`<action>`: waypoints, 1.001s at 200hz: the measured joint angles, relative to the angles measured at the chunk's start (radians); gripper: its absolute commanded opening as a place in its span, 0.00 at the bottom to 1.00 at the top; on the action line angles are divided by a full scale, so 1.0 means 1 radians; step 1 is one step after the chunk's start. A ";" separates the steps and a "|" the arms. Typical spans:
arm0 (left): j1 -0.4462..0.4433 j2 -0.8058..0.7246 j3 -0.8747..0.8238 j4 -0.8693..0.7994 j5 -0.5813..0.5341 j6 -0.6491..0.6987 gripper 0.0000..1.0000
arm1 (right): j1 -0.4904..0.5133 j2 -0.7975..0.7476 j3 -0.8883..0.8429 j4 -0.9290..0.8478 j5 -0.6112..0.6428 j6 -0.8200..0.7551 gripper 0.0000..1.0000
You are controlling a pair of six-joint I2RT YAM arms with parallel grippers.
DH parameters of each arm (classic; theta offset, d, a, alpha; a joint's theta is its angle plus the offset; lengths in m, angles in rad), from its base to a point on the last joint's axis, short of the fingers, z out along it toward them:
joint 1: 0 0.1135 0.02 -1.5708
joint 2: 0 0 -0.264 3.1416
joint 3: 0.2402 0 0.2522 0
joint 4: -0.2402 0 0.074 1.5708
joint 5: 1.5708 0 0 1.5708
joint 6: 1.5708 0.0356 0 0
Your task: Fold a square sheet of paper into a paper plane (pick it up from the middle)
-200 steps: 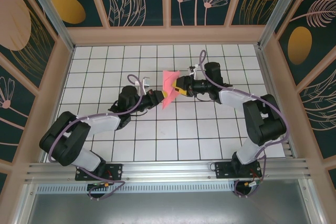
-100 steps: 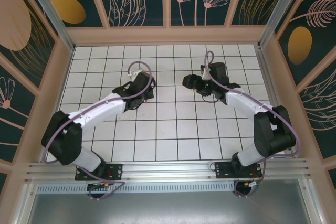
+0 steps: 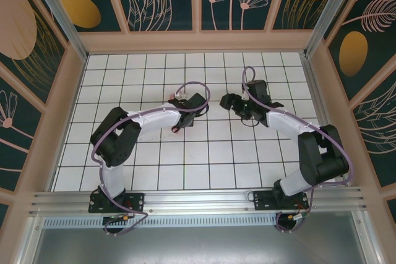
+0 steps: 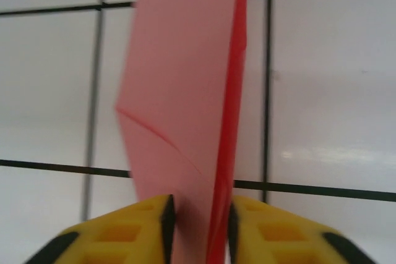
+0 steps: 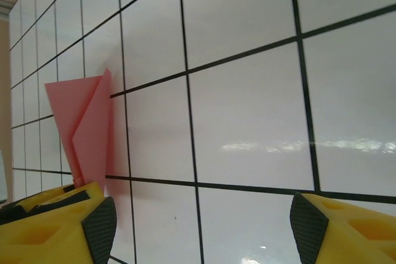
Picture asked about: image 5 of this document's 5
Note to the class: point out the pink paper sheet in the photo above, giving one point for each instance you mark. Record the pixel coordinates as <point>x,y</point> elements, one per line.
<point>92,140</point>

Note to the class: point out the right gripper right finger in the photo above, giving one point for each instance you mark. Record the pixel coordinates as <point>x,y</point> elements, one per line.
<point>355,236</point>

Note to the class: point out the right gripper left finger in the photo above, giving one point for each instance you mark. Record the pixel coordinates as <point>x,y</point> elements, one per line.
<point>46,239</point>

